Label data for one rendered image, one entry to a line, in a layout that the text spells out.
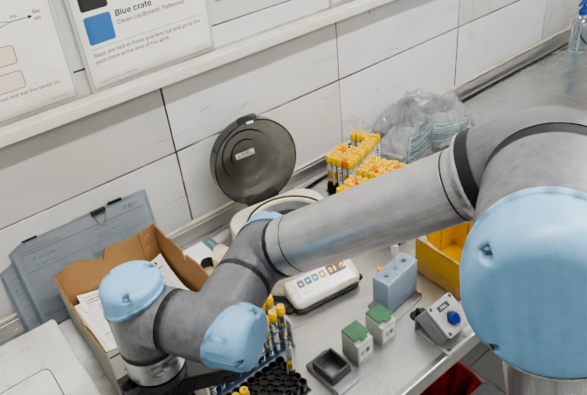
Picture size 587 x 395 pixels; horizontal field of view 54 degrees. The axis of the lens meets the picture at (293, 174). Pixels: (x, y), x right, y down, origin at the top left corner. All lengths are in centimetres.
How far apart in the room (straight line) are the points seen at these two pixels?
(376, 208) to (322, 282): 70
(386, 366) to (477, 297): 78
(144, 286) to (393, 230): 28
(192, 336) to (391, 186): 27
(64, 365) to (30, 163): 49
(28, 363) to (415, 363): 68
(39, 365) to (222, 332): 35
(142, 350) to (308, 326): 59
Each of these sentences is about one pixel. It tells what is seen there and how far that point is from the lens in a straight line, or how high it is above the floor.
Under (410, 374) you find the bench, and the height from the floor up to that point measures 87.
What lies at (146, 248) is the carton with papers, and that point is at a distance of 138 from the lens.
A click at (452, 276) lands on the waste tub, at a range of 128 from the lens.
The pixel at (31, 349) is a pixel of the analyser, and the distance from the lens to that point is 96.
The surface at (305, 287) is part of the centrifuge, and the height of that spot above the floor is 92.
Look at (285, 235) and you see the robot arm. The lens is 68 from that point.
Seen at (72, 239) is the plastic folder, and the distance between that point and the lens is 136.
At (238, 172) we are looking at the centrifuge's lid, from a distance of 145.
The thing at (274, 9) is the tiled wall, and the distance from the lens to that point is 144.
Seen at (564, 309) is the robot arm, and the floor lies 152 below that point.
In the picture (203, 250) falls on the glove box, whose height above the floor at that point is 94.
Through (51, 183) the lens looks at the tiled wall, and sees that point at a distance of 130.
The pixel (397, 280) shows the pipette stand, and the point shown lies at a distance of 121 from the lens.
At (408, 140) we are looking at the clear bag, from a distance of 165.
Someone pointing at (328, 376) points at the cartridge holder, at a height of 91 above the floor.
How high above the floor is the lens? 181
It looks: 33 degrees down
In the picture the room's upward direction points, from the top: 7 degrees counter-clockwise
